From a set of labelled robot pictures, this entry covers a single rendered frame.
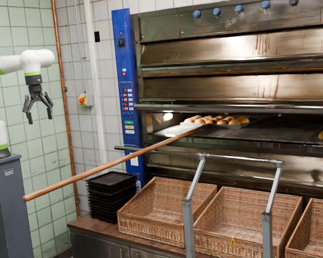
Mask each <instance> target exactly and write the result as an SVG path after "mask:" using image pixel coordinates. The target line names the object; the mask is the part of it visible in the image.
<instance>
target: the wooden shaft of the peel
mask: <svg viewBox="0 0 323 258"><path fill-rule="evenodd" d="M203 129H205V126H204V125H202V126H200V127H197V128H195V129H193V130H190V131H187V132H185V133H182V134H180V135H177V136H175V137H172V138H170V139H167V140H165V141H162V142H160V143H157V144H155V145H152V146H149V147H146V148H144V149H141V150H139V151H137V152H134V153H132V154H129V155H126V156H124V157H121V158H119V159H116V160H114V161H111V162H109V163H106V164H104V165H101V166H99V167H96V168H94V169H91V170H89V171H86V172H84V173H81V174H79V175H76V176H74V177H71V178H69V179H66V180H63V181H60V182H58V183H55V184H53V185H50V186H48V187H45V188H43V189H40V190H38V191H35V192H33V193H30V194H28V195H25V196H24V197H23V200H24V202H28V201H30V200H33V199H35V198H38V197H40V196H42V195H45V194H47V193H50V192H52V191H54V190H57V189H59V188H62V187H64V186H67V185H69V184H71V183H74V182H76V181H79V180H81V179H84V178H86V177H88V176H91V175H93V174H96V173H98V172H100V171H103V170H105V169H108V168H111V167H113V166H115V165H118V164H120V163H123V162H125V161H128V160H130V159H132V158H135V157H137V156H140V155H142V154H144V153H147V152H149V151H152V150H154V149H156V148H159V147H161V146H164V145H166V144H169V143H171V142H173V141H176V140H178V139H181V138H183V137H186V136H188V135H190V134H193V133H196V132H198V131H201V130H203Z"/></svg>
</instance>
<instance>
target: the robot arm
mask: <svg viewBox="0 0 323 258"><path fill-rule="evenodd" d="M54 60H55V57H54V54H53V53H52V52H51V51H50V50H47V49H42V50H26V51H24V52H23V53H22V54H21V55H12V56H0V76H1V75H6V74H10V73H13V72H16V71H20V70H23V71H24V76H25V82H26V85H28V90H29V93H30V95H25V102H24V106H23V111H22V112H24V113H26V115H27V119H28V121H29V124H33V121H32V115H31V112H30V110H31V108H32V106H33V104H34V103H35V101H41V102H43V103H44V104H45V105H46V106H47V113H48V119H52V107H53V106H54V104H53V102H52V101H51V99H50V98H49V96H48V93H47V92H42V85H41V83H43V81H42V75H41V69H40V68H47V67H50V66H52V65H53V63H54ZM43 95H44V97H45V99H46V100H47V101H46V100H45V99H44V98H43ZM30 98H31V99H30ZM29 99H30V103H29ZM28 103H29V104H28ZM10 156H11V153H10V152H9V150H8V140H7V132H6V126H5V122H4V121H2V120H0V159H3V158H8V157H10Z"/></svg>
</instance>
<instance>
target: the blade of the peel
mask: <svg viewBox="0 0 323 258"><path fill-rule="evenodd" d="M255 121H257V120H249V122H248V123H245V124H241V125H233V124H211V127H223V128H242V127H244V126H247V125H249V124H251V123H253V122H255ZM203 124H205V123H184V122H181V123H180V125H181V126H202V125H203Z"/></svg>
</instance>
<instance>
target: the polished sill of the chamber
mask: <svg viewBox="0 0 323 258"><path fill-rule="evenodd" d="M175 136H177V135H168V134H149V135H148V140H159V141H165V140H167V139H170V138H172V137H175ZM174 142H186V143H201V144H215V145H228V146H242V147H257V148H270V149H284V150H292V151H306V152H320V153H323V144H317V143H300V142H284V141H268V140H251V139H234V138H217V137H201V136H186V137H183V138H181V139H178V140H176V141H174Z"/></svg>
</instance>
